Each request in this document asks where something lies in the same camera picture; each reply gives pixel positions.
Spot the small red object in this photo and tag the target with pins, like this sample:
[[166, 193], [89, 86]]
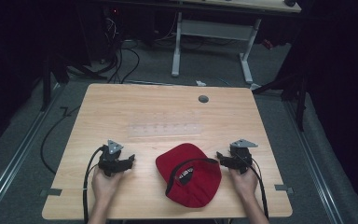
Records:
[[267, 44]]

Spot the black computer mouse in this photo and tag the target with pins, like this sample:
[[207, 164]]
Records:
[[290, 2]]

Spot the red baseball cap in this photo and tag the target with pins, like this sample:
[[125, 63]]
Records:
[[189, 177]]

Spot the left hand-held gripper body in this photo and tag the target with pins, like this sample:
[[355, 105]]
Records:
[[109, 158]]

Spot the black metal stand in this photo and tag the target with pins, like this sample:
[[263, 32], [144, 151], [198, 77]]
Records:
[[48, 81], [295, 93]]

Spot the white-framed wooden desk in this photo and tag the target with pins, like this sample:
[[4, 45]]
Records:
[[214, 31]]

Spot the metal floor rail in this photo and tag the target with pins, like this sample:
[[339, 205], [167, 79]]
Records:
[[15, 161], [313, 165]]

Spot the grey round table grommet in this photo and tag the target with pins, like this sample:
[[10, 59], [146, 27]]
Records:
[[203, 99]]

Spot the person's right hand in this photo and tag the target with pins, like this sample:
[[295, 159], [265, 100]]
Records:
[[245, 183]]

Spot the grey tape piece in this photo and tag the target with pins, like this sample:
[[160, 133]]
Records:
[[51, 192], [283, 188]]

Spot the person's left hand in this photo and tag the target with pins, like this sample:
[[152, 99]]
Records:
[[105, 186]]

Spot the white paper scrap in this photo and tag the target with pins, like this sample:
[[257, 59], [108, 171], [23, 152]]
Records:
[[200, 83]]

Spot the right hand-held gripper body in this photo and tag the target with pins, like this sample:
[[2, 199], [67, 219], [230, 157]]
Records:
[[241, 155]]

